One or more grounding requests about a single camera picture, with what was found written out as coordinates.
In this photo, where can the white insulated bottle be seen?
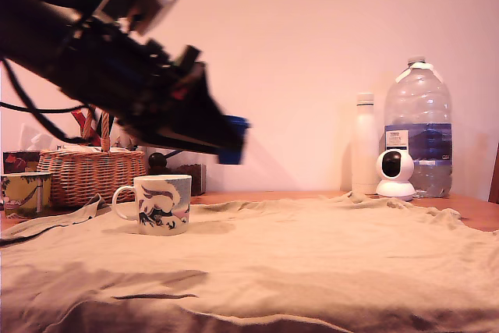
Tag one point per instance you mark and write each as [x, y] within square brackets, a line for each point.
[365, 146]

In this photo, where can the blue coffee capsule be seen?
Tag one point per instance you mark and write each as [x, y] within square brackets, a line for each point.
[234, 155]

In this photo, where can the black coffee scoop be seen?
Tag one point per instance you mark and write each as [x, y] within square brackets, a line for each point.
[158, 161]

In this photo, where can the paper packets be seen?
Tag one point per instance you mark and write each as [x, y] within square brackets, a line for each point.
[78, 148]

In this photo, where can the white mug with blue print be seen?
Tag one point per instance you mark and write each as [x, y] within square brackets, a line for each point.
[163, 208]

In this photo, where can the green yellow cartoon mug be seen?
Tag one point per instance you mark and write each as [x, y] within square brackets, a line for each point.
[27, 196]

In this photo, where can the clear coffee storage container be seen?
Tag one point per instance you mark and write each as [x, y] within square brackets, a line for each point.
[195, 181]

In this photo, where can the small white round camera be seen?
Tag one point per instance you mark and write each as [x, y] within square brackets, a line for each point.
[395, 177]

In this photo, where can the dark floral tissue box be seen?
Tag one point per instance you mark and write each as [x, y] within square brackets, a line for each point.
[19, 161]

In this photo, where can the red kitchen utensil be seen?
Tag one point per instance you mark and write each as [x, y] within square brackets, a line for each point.
[80, 118]

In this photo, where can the beige cloth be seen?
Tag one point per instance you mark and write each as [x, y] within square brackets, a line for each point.
[273, 251]

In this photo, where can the large clear water bottle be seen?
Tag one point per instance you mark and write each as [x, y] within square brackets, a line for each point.
[419, 107]

